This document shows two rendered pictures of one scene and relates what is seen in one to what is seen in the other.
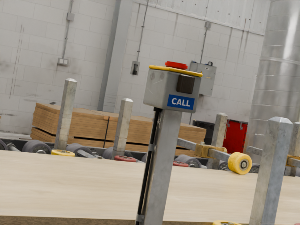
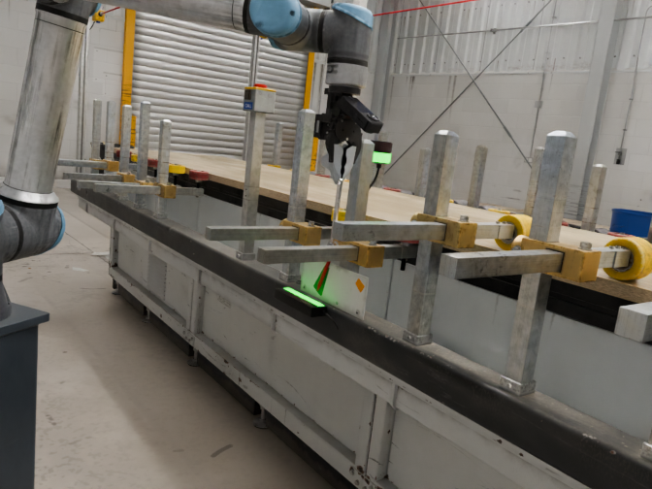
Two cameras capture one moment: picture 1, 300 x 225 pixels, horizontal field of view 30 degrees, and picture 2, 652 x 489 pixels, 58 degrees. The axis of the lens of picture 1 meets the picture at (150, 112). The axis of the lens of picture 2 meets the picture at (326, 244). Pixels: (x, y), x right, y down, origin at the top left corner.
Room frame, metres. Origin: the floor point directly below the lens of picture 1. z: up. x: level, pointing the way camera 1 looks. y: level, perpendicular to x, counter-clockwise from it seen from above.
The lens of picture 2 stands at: (0.99, -1.83, 1.10)
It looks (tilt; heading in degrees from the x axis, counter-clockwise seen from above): 10 degrees down; 83
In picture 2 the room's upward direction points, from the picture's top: 6 degrees clockwise
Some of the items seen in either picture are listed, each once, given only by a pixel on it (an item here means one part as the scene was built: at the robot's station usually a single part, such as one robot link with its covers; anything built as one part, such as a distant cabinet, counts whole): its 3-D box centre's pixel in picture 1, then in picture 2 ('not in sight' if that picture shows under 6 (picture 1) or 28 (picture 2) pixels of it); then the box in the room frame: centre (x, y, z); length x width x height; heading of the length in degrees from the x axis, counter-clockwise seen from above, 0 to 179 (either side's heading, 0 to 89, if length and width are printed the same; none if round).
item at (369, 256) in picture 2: not in sight; (358, 250); (1.24, -0.49, 0.85); 0.13 x 0.06 x 0.05; 120
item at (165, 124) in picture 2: not in sight; (162, 179); (0.61, 0.61, 0.86); 0.03 x 0.03 x 0.48; 30
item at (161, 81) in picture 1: (172, 90); (259, 101); (0.97, -0.03, 1.18); 0.07 x 0.07 x 0.08; 30
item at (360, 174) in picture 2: not in sight; (352, 241); (1.23, -0.47, 0.87); 0.03 x 0.03 x 0.48; 30
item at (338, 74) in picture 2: not in sight; (344, 77); (1.16, -0.52, 1.23); 0.10 x 0.09 x 0.05; 30
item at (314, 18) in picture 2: not in sight; (298, 28); (1.05, -0.49, 1.33); 0.12 x 0.12 x 0.09; 72
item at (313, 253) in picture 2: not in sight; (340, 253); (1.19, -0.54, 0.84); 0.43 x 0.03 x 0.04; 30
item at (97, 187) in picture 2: not in sight; (150, 190); (0.57, 0.55, 0.82); 0.43 x 0.03 x 0.04; 30
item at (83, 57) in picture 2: not in sight; (89, 93); (-0.01, 1.77, 1.20); 0.15 x 0.12 x 1.00; 120
